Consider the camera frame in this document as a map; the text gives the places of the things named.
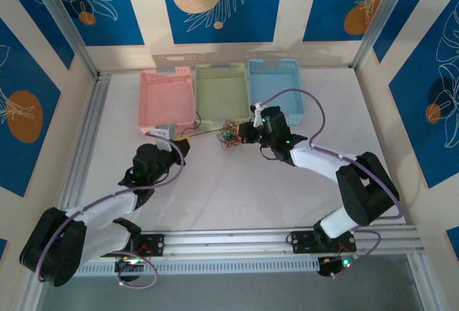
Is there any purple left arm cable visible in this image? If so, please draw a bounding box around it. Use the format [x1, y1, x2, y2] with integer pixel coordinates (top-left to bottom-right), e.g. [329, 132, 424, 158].
[35, 140, 186, 289]

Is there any aluminium frame post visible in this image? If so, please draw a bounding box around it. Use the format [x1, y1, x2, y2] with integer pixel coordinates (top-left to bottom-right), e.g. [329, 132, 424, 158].
[27, 0, 101, 80]
[351, 0, 410, 70]

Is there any black right gripper wire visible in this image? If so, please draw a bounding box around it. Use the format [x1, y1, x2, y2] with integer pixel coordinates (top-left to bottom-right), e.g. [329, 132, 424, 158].
[258, 145, 278, 162]

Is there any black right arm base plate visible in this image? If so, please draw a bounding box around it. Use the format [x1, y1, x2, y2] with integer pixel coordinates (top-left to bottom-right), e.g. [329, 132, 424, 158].
[286, 230, 358, 254]

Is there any aluminium table edge rail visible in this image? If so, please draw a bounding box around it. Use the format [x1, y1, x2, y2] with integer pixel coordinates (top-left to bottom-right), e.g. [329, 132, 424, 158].
[59, 70, 112, 219]

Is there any green perforated plastic basket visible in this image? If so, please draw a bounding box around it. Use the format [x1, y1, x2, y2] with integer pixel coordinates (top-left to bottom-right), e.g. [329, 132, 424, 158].
[194, 62, 252, 130]

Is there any pink perforated plastic basket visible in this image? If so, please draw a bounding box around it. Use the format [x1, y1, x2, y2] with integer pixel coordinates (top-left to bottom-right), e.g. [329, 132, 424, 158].
[138, 66, 197, 137]

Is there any black controller board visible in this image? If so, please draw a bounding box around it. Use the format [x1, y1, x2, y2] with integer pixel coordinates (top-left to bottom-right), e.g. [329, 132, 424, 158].
[113, 257, 146, 284]
[316, 255, 359, 279]

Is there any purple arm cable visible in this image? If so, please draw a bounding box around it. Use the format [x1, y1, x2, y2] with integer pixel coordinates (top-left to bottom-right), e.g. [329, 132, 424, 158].
[35, 140, 186, 289]
[260, 88, 402, 279]

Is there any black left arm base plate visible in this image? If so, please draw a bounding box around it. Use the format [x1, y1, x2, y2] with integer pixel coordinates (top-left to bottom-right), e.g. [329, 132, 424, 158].
[125, 234, 165, 257]

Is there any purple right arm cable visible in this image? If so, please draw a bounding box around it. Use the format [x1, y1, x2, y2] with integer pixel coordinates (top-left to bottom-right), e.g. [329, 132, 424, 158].
[260, 88, 402, 279]

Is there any thin orange cable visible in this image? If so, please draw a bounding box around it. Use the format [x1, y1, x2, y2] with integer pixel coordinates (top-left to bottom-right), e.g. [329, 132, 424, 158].
[217, 119, 245, 151]

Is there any wide aluminium base rail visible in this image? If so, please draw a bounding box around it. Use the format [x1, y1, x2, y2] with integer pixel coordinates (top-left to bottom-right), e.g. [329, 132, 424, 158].
[62, 227, 421, 264]

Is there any blue perforated plastic basket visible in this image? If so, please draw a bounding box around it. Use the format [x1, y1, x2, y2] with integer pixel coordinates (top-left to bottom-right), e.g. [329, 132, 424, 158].
[247, 57, 309, 126]

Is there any grey slotted cable duct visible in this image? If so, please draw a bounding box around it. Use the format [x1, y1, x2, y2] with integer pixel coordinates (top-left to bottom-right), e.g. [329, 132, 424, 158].
[77, 257, 320, 277]

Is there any thin black cable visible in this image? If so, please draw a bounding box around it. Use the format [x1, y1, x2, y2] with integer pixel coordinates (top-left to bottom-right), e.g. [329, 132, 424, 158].
[179, 113, 222, 140]

